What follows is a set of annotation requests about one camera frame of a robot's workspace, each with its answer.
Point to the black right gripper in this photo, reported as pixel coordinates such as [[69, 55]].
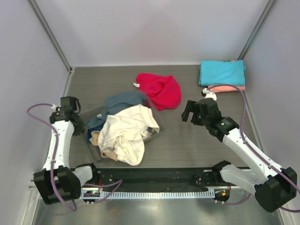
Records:
[[191, 106]]

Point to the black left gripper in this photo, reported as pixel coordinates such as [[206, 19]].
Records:
[[77, 131]]

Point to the red pink t shirt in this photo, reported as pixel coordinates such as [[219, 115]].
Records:
[[163, 91]]

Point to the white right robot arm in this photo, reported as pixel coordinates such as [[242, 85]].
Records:
[[270, 184]]

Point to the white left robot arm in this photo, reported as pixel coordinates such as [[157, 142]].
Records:
[[56, 182]]

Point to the folded salmon t shirt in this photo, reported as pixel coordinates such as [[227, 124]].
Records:
[[225, 88]]

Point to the dark blue t shirt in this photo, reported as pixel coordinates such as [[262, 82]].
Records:
[[89, 135]]

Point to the folded turquoise t shirt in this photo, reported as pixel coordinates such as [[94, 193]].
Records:
[[219, 72]]

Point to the grey-blue t shirt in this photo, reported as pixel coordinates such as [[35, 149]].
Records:
[[116, 103]]

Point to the cream white t shirt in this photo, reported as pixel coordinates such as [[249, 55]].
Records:
[[125, 132]]

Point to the tan t shirt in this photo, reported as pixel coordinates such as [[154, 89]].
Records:
[[94, 142]]

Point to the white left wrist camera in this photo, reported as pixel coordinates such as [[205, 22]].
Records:
[[56, 108]]

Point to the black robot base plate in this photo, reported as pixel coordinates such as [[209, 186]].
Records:
[[159, 180]]

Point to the slotted cable duct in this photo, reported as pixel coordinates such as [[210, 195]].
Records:
[[96, 195]]

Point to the left corner aluminium post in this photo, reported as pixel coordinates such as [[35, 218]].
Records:
[[38, 13]]

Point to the corner aluminium post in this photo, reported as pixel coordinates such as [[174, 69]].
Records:
[[257, 28], [38, 13]]

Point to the right corner aluminium post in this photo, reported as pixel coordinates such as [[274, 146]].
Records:
[[257, 28]]

